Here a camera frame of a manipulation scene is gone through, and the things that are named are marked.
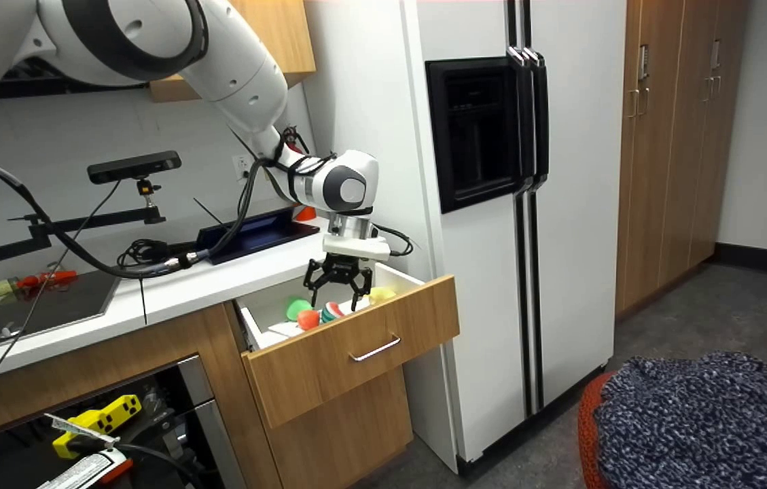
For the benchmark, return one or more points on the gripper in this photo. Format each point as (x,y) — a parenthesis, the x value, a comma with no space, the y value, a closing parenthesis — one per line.
(338,263)

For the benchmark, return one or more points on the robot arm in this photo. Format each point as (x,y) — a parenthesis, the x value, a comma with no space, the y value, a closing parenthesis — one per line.
(234,68)

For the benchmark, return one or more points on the toy watermelon slice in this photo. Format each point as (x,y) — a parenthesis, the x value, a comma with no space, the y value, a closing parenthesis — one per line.
(333,312)

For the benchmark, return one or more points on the wooden drawer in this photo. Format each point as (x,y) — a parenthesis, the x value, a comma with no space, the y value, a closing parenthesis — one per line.
(349,367)

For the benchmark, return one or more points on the yellow toy fruit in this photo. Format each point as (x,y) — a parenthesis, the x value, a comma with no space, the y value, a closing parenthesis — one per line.
(382,295)

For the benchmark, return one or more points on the green toy ball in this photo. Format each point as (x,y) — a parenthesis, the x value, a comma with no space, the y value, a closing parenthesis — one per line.
(297,309)

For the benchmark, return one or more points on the red toy ball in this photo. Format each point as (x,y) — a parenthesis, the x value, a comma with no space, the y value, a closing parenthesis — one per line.
(308,320)

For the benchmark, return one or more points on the small orange object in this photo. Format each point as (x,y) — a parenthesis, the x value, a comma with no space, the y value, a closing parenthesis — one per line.
(306,214)

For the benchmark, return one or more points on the dark blue tray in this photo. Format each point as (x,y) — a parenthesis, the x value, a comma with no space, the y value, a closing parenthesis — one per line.
(254,234)

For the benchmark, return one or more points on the refrigerator door with dispenser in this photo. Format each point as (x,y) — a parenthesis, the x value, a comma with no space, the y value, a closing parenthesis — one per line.
(471,305)

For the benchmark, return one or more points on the white refrigerator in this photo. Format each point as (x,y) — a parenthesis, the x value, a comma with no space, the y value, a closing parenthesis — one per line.
(478,272)

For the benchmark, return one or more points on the wooden cabinet door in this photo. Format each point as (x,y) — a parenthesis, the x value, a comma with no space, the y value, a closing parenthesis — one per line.
(342,441)

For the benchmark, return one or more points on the oven door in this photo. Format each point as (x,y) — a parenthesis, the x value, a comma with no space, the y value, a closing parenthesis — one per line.
(172,414)

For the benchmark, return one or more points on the plain white refrigerator door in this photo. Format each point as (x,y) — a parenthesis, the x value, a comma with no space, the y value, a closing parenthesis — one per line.
(580,238)

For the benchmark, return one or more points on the yellow power strip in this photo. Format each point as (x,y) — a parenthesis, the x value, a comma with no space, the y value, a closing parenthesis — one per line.
(94,421)

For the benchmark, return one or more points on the black glass cooktop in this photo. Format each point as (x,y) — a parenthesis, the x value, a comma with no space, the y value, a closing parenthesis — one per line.
(57,309)

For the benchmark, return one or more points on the orange bean bag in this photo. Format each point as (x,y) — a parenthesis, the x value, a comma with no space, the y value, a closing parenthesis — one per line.
(588,435)

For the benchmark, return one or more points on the white and orange device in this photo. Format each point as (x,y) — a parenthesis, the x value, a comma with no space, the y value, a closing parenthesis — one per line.
(87,470)

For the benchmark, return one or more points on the stove knob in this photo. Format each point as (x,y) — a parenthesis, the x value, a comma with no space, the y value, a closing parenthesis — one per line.
(9,332)

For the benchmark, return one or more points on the tall wooden cabinet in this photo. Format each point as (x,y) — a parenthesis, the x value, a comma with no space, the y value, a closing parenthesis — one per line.
(668,170)

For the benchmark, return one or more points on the black range hood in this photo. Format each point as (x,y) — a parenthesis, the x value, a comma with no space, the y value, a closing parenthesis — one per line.
(37,85)

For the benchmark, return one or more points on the blue knitted blanket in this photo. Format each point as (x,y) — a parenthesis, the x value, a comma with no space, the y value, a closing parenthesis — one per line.
(709,421)

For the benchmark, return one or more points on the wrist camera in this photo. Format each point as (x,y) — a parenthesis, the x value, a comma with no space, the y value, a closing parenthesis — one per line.
(356,246)

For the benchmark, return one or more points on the white wall socket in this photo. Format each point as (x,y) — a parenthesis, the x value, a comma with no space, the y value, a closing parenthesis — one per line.
(242,167)

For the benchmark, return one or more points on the camera on mount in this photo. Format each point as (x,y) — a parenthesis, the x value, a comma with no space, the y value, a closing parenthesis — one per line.
(135,166)

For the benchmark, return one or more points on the wooden wall cabinet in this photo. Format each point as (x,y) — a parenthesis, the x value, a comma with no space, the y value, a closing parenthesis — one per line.
(288,34)

